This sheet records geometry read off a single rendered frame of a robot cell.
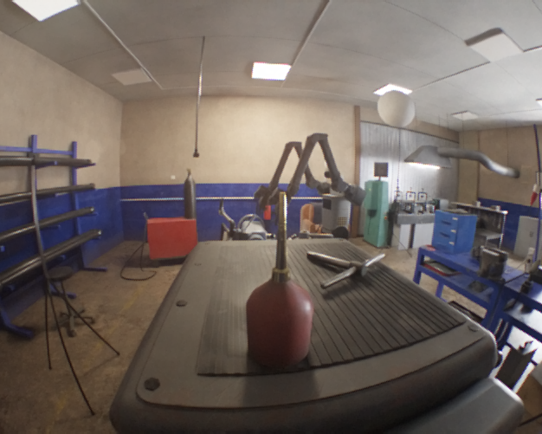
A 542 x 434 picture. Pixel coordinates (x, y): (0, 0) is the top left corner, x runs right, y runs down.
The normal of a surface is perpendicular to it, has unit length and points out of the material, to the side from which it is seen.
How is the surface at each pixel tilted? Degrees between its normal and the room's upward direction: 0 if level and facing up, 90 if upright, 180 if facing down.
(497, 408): 0
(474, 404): 0
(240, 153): 90
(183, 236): 90
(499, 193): 90
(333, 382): 0
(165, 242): 90
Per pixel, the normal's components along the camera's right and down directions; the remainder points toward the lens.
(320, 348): 0.01, -0.99
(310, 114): 0.14, 0.17
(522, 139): -0.99, 0.01
